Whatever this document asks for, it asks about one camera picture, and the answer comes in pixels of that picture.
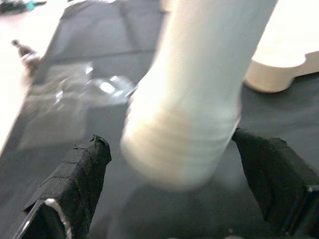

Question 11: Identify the mop with teal head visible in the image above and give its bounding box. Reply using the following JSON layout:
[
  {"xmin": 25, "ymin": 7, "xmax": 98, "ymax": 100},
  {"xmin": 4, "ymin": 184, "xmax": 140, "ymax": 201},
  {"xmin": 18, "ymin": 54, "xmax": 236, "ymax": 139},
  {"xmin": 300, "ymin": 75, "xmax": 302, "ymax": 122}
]
[{"xmin": 0, "ymin": 0, "xmax": 48, "ymax": 13}]

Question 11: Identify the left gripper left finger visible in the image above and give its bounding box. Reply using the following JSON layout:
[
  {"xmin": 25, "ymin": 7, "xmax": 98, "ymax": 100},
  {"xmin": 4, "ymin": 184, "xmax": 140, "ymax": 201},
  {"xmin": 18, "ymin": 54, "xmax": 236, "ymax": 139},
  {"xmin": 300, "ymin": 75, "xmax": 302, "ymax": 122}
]
[{"xmin": 24, "ymin": 134, "xmax": 112, "ymax": 239}]

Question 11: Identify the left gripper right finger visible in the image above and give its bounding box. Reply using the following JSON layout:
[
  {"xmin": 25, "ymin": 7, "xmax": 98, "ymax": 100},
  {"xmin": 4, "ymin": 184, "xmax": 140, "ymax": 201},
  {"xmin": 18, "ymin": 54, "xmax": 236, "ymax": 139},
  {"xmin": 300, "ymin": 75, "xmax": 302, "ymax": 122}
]
[{"xmin": 233, "ymin": 128, "xmax": 319, "ymax": 236}]

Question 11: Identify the white plastic children table top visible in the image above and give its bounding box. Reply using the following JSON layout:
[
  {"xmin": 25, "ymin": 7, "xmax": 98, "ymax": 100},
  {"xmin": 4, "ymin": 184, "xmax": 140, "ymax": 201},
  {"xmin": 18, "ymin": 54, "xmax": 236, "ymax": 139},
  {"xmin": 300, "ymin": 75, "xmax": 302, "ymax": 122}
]
[{"xmin": 244, "ymin": 0, "xmax": 319, "ymax": 93}]

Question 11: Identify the white plastic table leg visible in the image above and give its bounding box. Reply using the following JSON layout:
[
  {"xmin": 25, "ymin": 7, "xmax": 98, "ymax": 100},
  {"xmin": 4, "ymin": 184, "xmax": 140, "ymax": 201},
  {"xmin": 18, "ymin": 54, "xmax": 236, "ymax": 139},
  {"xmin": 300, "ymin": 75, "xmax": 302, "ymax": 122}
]
[{"xmin": 119, "ymin": 0, "xmax": 280, "ymax": 191}]

